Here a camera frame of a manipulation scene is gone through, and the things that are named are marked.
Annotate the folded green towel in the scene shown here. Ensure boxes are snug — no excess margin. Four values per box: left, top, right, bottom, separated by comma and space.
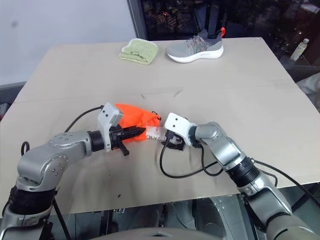
119, 37, 159, 66

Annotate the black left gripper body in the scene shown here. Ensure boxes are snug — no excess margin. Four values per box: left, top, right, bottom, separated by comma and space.
109, 126, 131, 157

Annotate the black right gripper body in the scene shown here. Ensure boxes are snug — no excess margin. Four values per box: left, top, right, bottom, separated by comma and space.
163, 130, 187, 152

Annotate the grey sneaker with white sole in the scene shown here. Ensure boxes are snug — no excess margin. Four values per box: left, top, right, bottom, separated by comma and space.
165, 26, 224, 64

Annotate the white printed tube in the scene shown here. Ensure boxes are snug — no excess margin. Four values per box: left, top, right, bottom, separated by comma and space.
145, 125, 168, 141

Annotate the orange fabric pouch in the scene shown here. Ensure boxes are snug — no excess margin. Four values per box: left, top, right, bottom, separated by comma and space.
112, 102, 162, 144

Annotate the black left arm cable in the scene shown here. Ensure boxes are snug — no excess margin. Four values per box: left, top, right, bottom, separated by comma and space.
21, 105, 105, 154

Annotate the grey window frame post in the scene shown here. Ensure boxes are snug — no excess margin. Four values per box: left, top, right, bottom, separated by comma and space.
126, 0, 149, 41

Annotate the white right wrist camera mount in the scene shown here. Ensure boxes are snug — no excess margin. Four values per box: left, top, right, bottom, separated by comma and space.
163, 112, 199, 147

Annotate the pale green plastic bottle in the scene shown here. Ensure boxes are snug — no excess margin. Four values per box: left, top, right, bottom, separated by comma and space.
289, 38, 311, 62

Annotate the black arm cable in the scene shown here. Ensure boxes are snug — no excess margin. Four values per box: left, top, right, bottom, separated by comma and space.
158, 142, 320, 201
21, 105, 105, 154

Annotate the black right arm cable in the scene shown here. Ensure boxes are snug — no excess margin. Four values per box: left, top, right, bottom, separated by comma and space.
158, 142, 320, 201

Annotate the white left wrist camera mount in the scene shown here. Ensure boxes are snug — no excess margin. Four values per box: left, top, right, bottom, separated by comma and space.
96, 101, 125, 153

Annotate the white plastic bag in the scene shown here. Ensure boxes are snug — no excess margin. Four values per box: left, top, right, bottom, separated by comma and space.
296, 74, 320, 111

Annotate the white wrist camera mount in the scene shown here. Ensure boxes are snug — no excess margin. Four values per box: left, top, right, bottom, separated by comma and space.
163, 112, 199, 147
96, 101, 125, 153

